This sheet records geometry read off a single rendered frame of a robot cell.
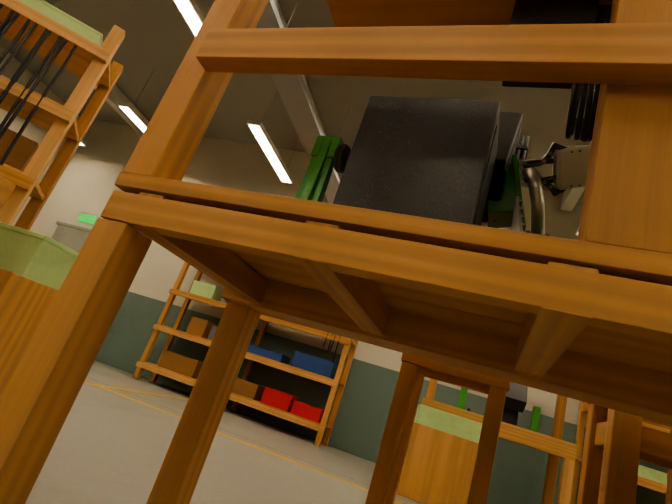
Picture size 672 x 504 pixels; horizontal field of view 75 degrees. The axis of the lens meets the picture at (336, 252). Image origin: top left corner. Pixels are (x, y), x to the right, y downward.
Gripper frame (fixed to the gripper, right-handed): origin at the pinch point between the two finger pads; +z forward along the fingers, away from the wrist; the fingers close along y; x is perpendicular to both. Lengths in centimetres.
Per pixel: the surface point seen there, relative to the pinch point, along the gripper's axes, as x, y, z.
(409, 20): -11, 41, 27
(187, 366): -364, -305, 418
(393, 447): 11, -79, 43
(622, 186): 42.0, 4.7, -6.4
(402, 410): 4, -71, 40
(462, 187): 26.7, 3.9, 17.3
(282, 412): -324, -350, 262
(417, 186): 25.7, 4.9, 26.3
